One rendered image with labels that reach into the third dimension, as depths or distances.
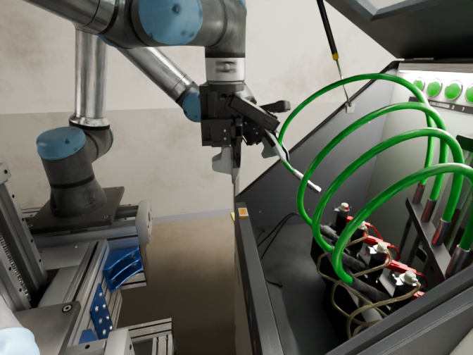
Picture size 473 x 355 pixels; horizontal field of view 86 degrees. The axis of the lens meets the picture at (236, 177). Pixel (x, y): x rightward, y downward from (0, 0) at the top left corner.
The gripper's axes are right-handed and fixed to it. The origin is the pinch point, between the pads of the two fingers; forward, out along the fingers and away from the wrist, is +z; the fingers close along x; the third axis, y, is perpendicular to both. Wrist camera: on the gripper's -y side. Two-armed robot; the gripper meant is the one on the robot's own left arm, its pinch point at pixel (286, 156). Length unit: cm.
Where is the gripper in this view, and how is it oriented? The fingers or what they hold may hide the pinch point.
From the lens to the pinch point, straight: 74.4
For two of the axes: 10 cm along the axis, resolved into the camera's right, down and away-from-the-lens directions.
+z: 5.2, 8.4, -1.5
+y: -7.0, 5.2, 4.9
